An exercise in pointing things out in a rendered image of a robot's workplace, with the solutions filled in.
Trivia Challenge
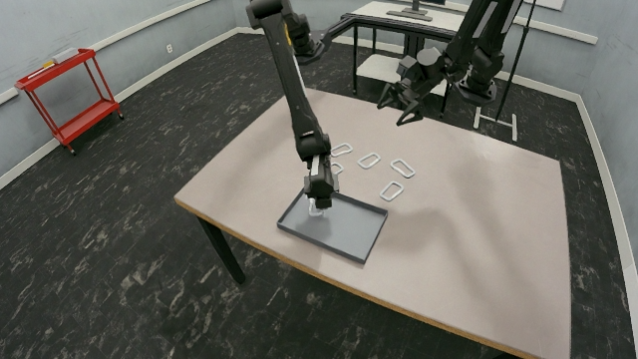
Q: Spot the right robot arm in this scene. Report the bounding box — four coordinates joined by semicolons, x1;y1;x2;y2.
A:
245;0;334;210

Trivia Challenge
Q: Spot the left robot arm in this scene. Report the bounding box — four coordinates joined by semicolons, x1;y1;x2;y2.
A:
396;0;523;100

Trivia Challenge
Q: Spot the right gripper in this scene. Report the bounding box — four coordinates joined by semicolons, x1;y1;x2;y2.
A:
304;174;340;199

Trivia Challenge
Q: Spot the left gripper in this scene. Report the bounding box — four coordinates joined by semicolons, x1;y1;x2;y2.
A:
377;81;431;127

